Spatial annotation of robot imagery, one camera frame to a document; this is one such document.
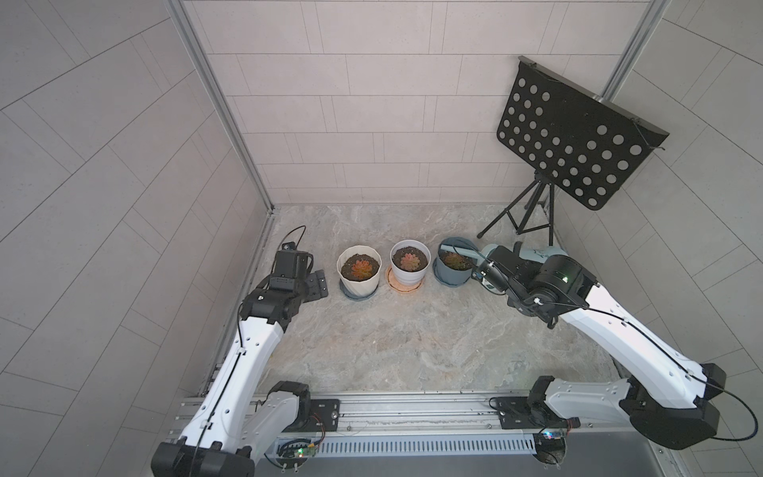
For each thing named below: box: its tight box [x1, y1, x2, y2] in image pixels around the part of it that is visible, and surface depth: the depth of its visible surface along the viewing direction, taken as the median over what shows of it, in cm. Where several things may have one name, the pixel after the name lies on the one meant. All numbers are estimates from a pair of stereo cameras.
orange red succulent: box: [350, 259, 373, 280], surface depth 89 cm
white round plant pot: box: [389, 238, 433, 286], surface depth 93 cm
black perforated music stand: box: [476, 55, 671, 246], surface depth 76 cm
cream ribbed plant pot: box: [335, 244, 383, 298], surface depth 90 cm
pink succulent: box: [399, 252, 422, 272], surface depth 91 cm
